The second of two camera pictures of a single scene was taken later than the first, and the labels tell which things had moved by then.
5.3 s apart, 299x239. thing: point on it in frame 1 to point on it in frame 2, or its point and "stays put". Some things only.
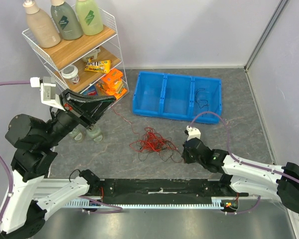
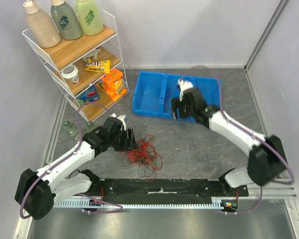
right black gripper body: x=192 y=150 to x=180 y=107
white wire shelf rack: x=88 y=63 stays put
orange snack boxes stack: x=112 y=83 stays put
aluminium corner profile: x=281 y=5 stays put
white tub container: x=92 y=54 stays put
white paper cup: x=71 y=71 stays put
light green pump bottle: x=88 y=17 stays put
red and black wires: x=152 y=142 to x=146 y=156
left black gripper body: x=75 y=113 to x=125 y=144
